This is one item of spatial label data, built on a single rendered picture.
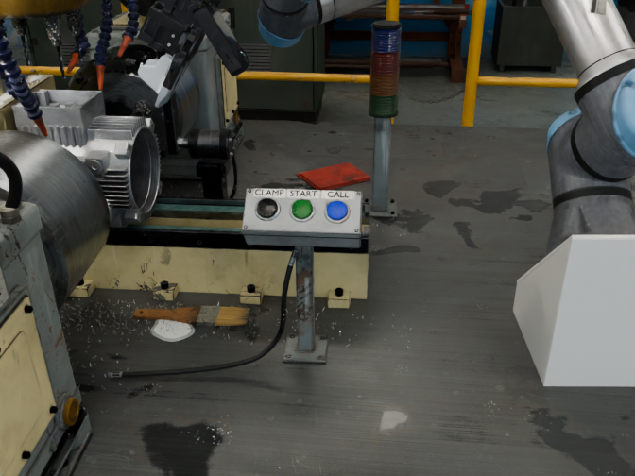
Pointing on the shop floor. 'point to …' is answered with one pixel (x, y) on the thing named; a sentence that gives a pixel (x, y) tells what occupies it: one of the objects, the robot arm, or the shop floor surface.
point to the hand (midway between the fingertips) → (163, 101)
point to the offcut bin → (524, 36)
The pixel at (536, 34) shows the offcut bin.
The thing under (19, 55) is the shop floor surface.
